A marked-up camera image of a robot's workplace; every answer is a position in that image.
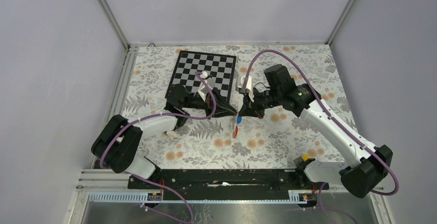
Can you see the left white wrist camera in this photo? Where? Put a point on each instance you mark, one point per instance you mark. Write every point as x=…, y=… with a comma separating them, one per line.
x=206, y=84

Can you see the grey perforated cable tray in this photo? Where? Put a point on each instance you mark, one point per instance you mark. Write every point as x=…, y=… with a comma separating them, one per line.
x=273, y=197

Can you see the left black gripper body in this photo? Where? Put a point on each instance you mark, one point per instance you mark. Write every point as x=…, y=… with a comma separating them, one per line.
x=209, y=104

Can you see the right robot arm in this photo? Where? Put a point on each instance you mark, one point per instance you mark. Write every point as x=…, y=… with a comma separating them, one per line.
x=365, y=164

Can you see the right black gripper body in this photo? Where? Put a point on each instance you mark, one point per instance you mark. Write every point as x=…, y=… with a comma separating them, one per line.
x=271, y=100

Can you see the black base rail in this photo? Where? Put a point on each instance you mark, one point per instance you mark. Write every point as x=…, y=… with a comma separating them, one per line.
x=240, y=181

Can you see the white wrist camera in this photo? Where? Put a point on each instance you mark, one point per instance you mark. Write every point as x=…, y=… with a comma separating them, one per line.
x=244, y=86
x=206, y=84

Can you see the toy brick stack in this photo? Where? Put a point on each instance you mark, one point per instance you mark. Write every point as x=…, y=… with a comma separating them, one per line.
x=171, y=134

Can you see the black grey chessboard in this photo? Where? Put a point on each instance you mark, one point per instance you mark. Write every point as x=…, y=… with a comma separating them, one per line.
x=220, y=67

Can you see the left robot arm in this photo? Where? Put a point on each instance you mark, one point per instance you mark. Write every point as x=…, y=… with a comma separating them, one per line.
x=117, y=145

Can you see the red tag keyring bundle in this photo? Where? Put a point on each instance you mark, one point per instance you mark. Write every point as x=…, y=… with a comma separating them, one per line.
x=235, y=128

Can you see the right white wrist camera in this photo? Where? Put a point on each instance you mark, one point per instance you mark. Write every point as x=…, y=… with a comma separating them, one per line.
x=244, y=86

